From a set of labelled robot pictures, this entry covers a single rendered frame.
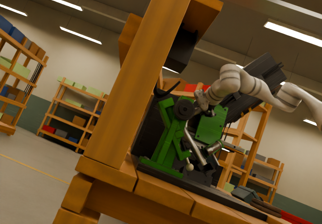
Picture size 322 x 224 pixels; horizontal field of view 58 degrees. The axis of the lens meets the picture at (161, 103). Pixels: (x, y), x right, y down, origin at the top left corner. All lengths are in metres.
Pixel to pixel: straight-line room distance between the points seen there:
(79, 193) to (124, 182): 0.10
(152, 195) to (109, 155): 0.13
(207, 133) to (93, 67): 9.97
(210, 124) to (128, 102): 0.74
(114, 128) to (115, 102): 0.06
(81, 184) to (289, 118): 10.76
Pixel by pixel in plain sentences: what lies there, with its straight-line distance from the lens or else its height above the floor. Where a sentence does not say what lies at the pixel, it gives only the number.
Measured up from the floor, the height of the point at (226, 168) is 1.10.
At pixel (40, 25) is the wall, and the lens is 12.44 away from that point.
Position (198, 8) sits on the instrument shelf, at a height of 1.50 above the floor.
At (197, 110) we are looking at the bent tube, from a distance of 1.32.
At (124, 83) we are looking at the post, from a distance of 0.68.
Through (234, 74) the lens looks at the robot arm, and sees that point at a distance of 1.04.
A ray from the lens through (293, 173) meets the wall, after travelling 11.18.
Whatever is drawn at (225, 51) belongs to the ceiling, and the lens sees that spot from 8.97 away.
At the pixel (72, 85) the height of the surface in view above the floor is 2.04.
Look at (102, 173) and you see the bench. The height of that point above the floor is 0.86.
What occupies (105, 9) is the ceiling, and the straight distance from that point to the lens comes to 9.57.
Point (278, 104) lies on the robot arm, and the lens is 1.23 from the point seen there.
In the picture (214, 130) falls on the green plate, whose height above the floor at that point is 1.14.
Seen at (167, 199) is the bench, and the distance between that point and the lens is 0.69.
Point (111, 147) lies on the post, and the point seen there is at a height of 0.92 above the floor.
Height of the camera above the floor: 0.94
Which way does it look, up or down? 10 degrees up
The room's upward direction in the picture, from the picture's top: 22 degrees clockwise
